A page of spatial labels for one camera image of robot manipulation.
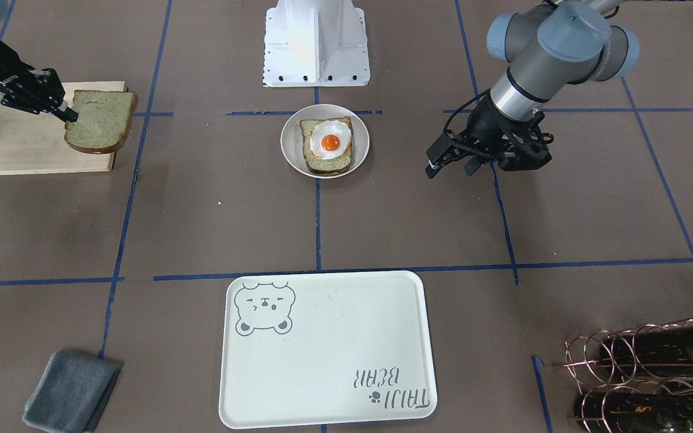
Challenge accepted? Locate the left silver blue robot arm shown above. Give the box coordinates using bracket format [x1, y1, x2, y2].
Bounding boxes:
[425, 1, 641, 178]

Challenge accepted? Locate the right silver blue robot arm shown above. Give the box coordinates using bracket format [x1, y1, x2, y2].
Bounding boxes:
[0, 39, 79, 121]

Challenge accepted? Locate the front green wine bottle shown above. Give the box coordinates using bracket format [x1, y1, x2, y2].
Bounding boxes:
[573, 391, 693, 432]

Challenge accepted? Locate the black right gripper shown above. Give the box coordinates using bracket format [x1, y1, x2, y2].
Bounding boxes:
[0, 41, 79, 123]

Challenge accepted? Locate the fried egg toy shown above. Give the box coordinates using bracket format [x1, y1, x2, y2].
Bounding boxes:
[308, 120, 353, 160]

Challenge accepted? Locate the dark grey folded cloth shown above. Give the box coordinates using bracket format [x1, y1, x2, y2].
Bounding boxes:
[22, 351, 122, 432]

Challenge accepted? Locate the wooden cutting board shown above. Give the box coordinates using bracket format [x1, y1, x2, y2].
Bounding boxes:
[0, 94, 115, 176]

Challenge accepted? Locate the cream bear tray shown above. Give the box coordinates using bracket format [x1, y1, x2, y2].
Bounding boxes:
[218, 269, 438, 429]

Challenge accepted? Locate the green wine bottle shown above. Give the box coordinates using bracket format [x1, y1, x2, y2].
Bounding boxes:
[573, 391, 693, 432]
[599, 326, 693, 378]

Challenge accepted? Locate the white round plate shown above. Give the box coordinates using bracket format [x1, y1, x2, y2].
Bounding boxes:
[280, 104, 371, 179]

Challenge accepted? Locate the copper wire bottle rack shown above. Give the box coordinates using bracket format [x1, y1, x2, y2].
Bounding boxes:
[558, 318, 693, 432]

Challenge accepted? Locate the middle green wine bottle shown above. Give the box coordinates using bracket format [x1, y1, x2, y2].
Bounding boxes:
[599, 326, 693, 378]

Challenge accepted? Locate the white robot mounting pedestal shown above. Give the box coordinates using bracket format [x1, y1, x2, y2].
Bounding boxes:
[262, 1, 371, 88]

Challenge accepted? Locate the bread slice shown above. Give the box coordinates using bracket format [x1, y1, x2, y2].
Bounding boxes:
[64, 90, 137, 155]
[298, 116, 354, 176]

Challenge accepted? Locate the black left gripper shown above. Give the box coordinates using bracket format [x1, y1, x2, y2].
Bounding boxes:
[425, 91, 553, 179]

